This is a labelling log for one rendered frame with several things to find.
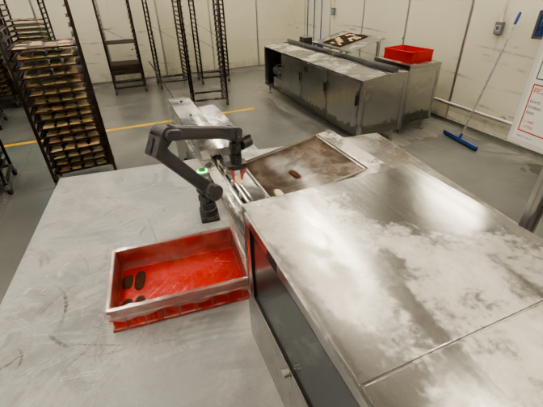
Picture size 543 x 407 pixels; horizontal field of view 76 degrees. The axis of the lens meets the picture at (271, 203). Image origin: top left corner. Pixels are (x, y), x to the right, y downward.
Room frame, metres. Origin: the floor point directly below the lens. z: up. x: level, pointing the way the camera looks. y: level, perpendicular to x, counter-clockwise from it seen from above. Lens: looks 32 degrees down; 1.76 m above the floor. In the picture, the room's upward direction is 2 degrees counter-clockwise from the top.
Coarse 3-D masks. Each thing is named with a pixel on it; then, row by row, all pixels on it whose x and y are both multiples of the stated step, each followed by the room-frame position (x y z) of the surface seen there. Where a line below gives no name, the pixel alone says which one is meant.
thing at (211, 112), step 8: (208, 112) 3.01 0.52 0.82; (216, 112) 3.01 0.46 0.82; (208, 120) 2.80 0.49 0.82; (216, 120) 2.79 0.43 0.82; (224, 120) 2.79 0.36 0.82; (176, 144) 3.07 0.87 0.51; (184, 144) 2.55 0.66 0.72; (184, 152) 2.63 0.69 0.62; (192, 152) 2.17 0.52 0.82; (184, 160) 2.53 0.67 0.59
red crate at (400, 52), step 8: (392, 48) 4.83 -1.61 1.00; (400, 48) 5.09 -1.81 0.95; (408, 48) 5.04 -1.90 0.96; (416, 48) 4.92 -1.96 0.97; (424, 48) 4.79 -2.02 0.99; (384, 56) 4.95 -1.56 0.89; (392, 56) 4.82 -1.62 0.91; (400, 56) 4.69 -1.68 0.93; (408, 56) 4.58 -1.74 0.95; (416, 56) 4.54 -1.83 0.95; (424, 56) 4.60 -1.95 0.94
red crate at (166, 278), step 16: (192, 256) 1.10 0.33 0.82; (208, 256) 1.10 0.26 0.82; (224, 256) 1.09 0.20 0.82; (128, 272) 1.02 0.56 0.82; (160, 272) 1.01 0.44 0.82; (176, 272) 1.01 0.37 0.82; (192, 272) 1.00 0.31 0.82; (208, 272) 1.00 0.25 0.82; (224, 272) 1.00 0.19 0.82; (240, 272) 1.00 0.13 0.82; (128, 288) 0.93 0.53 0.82; (144, 288) 0.93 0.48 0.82; (160, 288) 0.92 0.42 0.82; (176, 288) 0.92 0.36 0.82; (192, 288) 0.92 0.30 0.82; (192, 304) 0.81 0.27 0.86; (208, 304) 0.83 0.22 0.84; (128, 320) 0.76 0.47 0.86; (144, 320) 0.77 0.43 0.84; (160, 320) 0.78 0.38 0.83
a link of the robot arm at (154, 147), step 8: (152, 128) 1.28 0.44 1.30; (160, 128) 1.26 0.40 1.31; (168, 128) 1.26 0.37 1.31; (152, 136) 1.26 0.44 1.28; (160, 136) 1.23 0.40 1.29; (152, 144) 1.24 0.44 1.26; (160, 144) 1.22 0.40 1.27; (168, 144) 1.25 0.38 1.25; (152, 152) 1.23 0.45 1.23; (160, 152) 1.22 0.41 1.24; (168, 152) 1.25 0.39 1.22; (160, 160) 1.22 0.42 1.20; (168, 160) 1.25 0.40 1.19; (176, 160) 1.28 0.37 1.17; (176, 168) 1.27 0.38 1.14; (184, 168) 1.30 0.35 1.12; (184, 176) 1.30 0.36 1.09; (192, 176) 1.33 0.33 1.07; (200, 176) 1.36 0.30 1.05; (192, 184) 1.34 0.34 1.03; (200, 184) 1.35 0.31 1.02; (208, 184) 1.37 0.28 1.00; (216, 184) 1.40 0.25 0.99; (208, 192) 1.35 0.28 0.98; (216, 192) 1.38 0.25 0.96; (216, 200) 1.38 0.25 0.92
